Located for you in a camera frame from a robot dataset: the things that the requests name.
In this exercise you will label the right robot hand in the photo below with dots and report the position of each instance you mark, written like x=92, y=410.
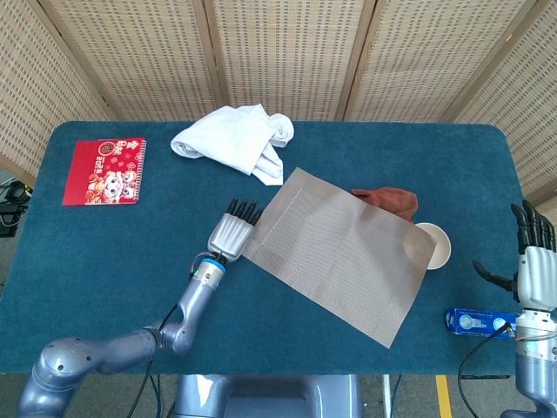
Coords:
x=537, y=278

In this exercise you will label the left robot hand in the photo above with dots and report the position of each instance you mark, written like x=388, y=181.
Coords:
x=230, y=237

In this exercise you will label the small white bowl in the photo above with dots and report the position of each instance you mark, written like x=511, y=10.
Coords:
x=441, y=252

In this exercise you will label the brown woven placemat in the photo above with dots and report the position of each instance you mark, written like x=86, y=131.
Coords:
x=339, y=261

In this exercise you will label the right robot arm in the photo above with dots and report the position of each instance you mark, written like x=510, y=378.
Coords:
x=535, y=370

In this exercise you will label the blue toothpaste box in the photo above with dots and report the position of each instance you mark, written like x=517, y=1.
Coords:
x=465, y=322

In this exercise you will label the crumpled white cloth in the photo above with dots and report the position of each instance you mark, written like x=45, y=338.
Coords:
x=226, y=139

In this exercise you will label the teal carpet table cover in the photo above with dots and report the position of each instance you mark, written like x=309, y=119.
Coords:
x=130, y=261

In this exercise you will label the red spiral calendar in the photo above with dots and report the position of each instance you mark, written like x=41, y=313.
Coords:
x=104, y=174

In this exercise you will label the grey-blue robot torso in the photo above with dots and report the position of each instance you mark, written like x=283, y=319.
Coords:
x=261, y=396

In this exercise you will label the rust brown microfiber cloth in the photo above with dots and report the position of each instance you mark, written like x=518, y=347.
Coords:
x=391, y=202

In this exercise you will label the woven bamboo folding screen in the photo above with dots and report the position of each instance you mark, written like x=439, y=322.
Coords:
x=287, y=56

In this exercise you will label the white table leg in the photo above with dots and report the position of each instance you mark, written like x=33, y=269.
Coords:
x=386, y=396

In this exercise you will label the black floor equipment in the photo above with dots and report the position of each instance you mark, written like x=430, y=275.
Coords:
x=13, y=196

